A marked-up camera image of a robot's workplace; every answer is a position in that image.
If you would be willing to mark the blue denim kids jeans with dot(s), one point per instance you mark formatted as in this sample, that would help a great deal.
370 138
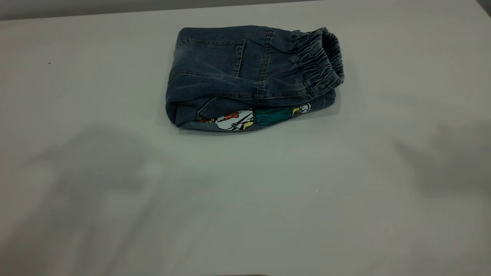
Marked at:
238 73

